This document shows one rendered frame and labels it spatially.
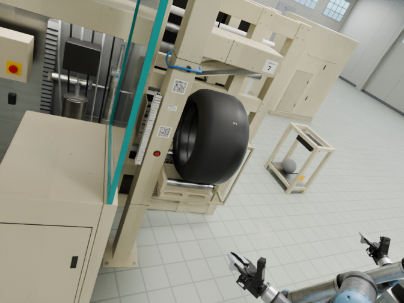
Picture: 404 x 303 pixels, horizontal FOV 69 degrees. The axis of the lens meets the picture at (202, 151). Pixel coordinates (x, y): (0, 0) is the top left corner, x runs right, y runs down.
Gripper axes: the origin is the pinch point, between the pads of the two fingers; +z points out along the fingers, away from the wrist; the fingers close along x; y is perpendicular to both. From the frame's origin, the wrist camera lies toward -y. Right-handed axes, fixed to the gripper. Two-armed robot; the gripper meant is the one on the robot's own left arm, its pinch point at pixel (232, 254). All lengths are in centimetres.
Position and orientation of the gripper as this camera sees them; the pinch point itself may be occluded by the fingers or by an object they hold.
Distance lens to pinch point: 142.1
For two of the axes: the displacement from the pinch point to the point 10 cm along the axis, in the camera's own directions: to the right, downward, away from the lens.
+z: -7.1, -5.7, 4.1
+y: -4.3, 8.2, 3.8
